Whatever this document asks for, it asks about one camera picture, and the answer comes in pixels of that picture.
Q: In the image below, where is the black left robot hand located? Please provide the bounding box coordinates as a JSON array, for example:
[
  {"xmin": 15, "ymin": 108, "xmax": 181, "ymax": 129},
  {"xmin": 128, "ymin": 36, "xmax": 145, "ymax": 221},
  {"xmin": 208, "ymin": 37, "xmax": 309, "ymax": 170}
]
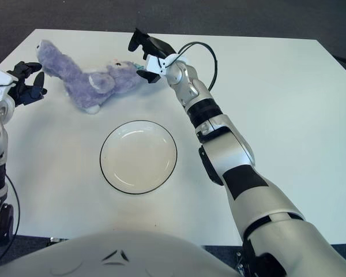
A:
[{"xmin": 6, "ymin": 61, "xmax": 48, "ymax": 106}]

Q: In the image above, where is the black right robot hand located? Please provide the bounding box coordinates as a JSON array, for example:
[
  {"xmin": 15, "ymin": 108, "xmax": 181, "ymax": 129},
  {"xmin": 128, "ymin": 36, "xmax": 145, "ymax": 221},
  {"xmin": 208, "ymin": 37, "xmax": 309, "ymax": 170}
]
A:
[{"xmin": 127, "ymin": 28, "xmax": 176, "ymax": 85}]

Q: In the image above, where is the purple plush rabbit doll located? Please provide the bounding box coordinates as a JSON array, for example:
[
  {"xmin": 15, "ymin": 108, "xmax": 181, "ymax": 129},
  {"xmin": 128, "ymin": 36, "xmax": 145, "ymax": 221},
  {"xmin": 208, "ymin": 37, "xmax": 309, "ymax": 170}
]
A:
[{"xmin": 36, "ymin": 39, "xmax": 146, "ymax": 115}]

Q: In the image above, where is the white plate with black rim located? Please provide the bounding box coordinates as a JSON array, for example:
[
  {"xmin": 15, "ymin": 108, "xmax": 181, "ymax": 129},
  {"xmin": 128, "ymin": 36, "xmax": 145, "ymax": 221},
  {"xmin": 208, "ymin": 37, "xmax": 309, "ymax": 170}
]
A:
[{"xmin": 99, "ymin": 119, "xmax": 179, "ymax": 196}]

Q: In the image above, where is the grey robot torso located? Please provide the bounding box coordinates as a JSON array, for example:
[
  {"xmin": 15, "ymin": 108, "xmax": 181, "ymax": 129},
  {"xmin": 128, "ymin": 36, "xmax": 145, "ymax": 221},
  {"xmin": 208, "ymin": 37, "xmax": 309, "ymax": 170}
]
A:
[{"xmin": 0, "ymin": 230, "xmax": 243, "ymax": 277}]

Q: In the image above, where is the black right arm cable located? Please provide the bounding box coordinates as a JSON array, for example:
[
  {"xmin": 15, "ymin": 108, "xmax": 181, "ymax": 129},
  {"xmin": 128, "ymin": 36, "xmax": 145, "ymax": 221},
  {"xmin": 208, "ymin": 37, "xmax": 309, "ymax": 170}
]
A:
[{"xmin": 177, "ymin": 42, "xmax": 219, "ymax": 92}]

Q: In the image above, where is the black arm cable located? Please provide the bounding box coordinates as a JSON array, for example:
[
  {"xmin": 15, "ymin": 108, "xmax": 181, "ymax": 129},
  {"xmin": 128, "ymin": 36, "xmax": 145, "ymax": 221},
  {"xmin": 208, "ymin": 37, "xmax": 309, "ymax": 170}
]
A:
[
  {"xmin": 177, "ymin": 42, "xmax": 219, "ymax": 92},
  {"xmin": 0, "ymin": 173, "xmax": 21, "ymax": 265}
]

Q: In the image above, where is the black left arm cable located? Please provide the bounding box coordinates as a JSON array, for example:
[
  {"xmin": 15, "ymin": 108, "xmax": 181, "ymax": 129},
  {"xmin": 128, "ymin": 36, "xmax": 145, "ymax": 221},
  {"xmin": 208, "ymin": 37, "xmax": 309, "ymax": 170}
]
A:
[{"xmin": 0, "ymin": 173, "xmax": 21, "ymax": 265}]

